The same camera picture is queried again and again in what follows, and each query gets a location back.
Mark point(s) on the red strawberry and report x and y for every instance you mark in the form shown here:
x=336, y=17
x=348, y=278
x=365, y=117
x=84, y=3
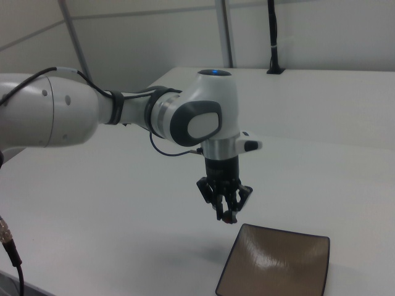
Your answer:
x=229, y=218

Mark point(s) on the grey metal partition post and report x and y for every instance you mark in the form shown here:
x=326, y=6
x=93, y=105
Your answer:
x=226, y=31
x=75, y=40

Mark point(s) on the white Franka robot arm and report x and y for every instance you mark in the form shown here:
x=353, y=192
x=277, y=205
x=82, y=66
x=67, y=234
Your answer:
x=61, y=114

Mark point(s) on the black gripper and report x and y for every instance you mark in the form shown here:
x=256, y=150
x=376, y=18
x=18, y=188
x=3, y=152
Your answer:
x=222, y=169

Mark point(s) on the black pole with white band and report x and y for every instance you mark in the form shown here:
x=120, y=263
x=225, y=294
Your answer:
x=273, y=31

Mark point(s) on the brown square ceramic plate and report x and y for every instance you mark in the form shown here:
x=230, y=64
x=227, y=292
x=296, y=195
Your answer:
x=277, y=262

